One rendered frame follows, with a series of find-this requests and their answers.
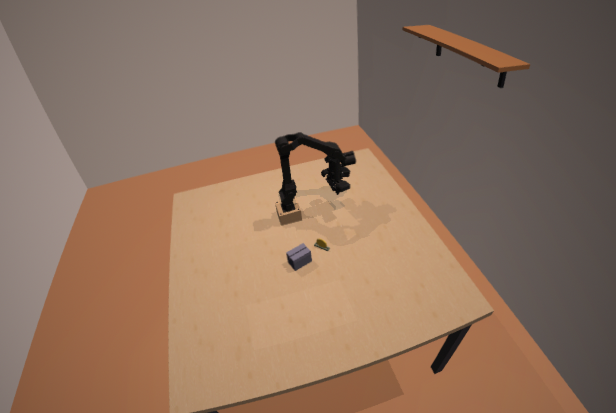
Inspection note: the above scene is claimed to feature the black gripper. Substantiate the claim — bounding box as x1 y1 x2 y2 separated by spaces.
321 168 351 195

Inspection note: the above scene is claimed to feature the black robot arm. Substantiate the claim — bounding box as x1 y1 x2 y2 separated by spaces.
275 132 357 213

